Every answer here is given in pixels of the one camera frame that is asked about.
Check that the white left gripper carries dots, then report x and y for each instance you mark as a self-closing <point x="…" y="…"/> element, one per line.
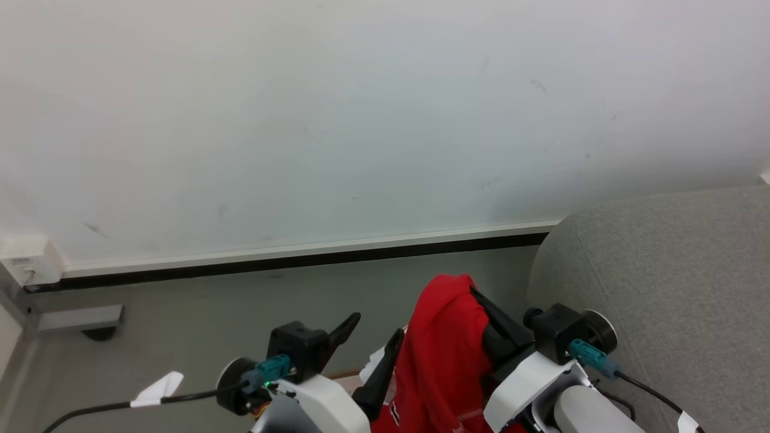
<point x="322" y="403"/>

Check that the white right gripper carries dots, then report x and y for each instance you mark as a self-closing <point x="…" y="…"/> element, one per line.
<point x="523" y="391"/>

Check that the red clothing item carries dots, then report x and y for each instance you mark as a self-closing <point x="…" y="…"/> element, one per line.
<point x="442" y="361"/>

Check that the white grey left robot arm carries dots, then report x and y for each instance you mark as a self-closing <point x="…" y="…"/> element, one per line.
<point x="277" y="418"/>

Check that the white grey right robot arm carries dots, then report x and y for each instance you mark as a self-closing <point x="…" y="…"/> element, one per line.
<point x="592" y="415"/>

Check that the round black right wrist disc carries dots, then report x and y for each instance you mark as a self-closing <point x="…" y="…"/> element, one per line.
<point x="601" y="331"/>

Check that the round black wrist disc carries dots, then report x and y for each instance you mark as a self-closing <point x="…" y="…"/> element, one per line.
<point x="231" y="388"/>
<point x="601" y="331"/>

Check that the white black baseboard strip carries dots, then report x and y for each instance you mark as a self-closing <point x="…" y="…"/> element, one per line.
<point x="301" y="255"/>

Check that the round black left wrist disc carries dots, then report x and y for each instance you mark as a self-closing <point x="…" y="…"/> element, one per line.
<point x="231" y="388"/>

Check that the grey fabric sofa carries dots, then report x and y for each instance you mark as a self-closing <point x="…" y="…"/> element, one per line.
<point x="674" y="288"/>

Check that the white tape tag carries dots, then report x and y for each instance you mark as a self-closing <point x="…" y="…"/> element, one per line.
<point x="687" y="423"/>
<point x="157" y="388"/>

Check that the black caster wheel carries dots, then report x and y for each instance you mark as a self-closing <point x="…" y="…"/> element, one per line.
<point x="99" y="334"/>

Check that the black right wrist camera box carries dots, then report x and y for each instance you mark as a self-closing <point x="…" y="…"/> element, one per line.
<point x="556" y="331"/>

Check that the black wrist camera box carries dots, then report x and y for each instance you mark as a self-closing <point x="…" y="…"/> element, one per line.
<point x="299" y="349"/>
<point x="556" y="331"/>

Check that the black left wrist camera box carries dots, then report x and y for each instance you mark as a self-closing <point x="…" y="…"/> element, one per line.
<point x="299" y="349"/>

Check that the grey metal frame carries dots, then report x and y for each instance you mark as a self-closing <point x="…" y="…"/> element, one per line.
<point x="72" y="317"/>

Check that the white wall socket box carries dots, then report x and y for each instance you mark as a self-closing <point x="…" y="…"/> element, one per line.
<point x="30" y="261"/>

